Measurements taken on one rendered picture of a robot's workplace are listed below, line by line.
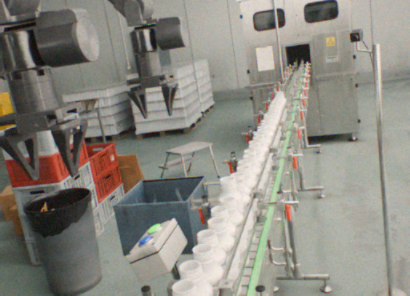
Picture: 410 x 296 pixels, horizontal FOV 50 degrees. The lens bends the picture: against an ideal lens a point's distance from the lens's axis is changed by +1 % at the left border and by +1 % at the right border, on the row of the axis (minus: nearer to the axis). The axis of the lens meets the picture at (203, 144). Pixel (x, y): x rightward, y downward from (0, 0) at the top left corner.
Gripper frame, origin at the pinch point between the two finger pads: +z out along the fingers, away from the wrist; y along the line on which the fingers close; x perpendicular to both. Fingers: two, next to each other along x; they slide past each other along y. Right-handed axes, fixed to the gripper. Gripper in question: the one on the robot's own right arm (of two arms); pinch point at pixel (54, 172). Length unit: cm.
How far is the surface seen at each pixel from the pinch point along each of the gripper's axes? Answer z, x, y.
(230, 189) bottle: 19.8, 42.8, 15.8
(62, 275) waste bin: 118, 179, -136
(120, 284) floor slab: 136, 195, -104
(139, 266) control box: 29.4, 25.6, -2.7
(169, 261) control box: 29.5, 27.3, 3.5
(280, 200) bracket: 28, 55, 26
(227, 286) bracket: 25.5, 10.7, 19.6
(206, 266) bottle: 23.2, 13.3, 15.8
